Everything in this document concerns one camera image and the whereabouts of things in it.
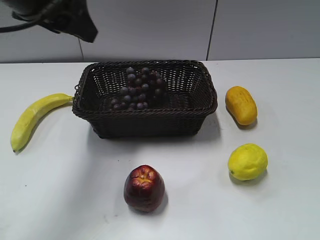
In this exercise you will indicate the yellow lemon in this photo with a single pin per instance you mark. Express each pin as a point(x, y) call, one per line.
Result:
point(247, 162)

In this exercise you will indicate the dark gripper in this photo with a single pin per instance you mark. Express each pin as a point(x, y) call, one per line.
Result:
point(58, 16)

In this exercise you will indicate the black woven basket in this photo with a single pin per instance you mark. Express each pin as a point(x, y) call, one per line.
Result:
point(190, 98)

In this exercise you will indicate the orange mango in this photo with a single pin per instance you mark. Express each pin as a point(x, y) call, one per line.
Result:
point(241, 105)

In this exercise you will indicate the dark red apple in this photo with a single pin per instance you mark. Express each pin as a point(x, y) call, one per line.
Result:
point(144, 189)

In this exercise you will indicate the yellow banana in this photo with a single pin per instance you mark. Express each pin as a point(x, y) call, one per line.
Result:
point(27, 121)

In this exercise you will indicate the purple grape bunch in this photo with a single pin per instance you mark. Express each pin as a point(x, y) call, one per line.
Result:
point(145, 89)

